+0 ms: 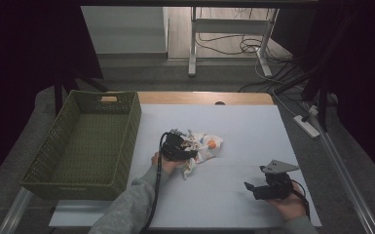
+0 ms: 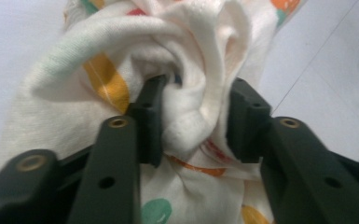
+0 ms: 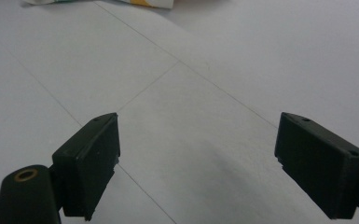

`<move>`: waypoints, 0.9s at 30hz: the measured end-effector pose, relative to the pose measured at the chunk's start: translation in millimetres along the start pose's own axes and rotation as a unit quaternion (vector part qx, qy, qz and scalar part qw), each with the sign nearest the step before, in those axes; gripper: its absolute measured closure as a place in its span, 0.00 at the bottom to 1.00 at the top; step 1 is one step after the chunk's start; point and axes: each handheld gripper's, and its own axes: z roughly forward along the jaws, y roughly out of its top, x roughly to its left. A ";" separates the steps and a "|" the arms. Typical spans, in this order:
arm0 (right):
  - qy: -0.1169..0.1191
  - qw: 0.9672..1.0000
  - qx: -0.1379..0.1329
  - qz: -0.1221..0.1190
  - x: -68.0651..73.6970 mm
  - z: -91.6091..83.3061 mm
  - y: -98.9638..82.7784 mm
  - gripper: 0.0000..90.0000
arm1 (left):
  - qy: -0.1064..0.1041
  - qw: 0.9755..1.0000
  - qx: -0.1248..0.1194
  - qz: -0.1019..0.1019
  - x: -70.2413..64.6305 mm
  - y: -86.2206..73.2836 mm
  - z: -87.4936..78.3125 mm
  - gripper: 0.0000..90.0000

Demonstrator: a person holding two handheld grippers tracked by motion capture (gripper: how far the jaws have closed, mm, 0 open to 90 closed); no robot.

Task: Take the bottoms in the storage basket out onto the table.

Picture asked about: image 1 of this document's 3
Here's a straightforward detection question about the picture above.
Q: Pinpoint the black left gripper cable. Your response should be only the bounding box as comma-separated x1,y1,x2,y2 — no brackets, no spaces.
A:
141,131,170,234

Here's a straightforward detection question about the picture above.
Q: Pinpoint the aluminium rail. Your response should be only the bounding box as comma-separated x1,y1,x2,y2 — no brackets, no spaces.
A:
0,186,34,234
304,105,375,234

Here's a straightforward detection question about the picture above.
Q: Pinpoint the tangle of black floor cables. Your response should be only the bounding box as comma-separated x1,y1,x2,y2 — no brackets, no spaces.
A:
196,31,295,66

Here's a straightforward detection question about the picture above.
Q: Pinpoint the white power strip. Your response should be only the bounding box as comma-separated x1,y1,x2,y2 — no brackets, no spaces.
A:
292,114,321,139

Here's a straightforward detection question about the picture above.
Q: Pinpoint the person's right hand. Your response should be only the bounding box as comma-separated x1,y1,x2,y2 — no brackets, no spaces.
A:
265,184,308,222

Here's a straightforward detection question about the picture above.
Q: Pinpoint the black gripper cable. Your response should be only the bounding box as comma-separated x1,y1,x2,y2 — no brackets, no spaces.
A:
141,131,170,234
290,178,312,220

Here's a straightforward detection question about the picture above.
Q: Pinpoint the dark curtain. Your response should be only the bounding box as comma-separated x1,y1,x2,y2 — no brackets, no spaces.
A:
0,0,105,193
272,0,375,189

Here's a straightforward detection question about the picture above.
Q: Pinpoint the green woven plastic basket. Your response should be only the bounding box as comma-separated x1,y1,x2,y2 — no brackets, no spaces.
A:
19,90,143,201

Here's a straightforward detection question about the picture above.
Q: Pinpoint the white metal stand frame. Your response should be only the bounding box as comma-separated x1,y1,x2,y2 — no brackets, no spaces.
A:
187,7,281,79

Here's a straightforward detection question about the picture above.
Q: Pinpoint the white table mat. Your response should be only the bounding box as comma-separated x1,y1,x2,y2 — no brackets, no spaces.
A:
48,103,322,229

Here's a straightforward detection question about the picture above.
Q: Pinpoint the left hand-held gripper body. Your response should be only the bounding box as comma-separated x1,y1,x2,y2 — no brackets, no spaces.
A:
159,129,199,163

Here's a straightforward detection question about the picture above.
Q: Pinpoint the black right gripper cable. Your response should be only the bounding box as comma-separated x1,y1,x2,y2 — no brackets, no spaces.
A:
290,178,312,220

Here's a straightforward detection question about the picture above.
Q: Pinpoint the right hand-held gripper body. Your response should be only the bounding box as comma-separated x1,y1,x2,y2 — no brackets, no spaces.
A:
252,159,300,201

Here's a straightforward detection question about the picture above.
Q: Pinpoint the person's left hand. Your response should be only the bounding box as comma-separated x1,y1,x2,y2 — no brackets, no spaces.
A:
151,151,185,174

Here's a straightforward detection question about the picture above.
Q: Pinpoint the white power strip cable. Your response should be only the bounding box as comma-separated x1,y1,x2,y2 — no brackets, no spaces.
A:
270,88,299,119

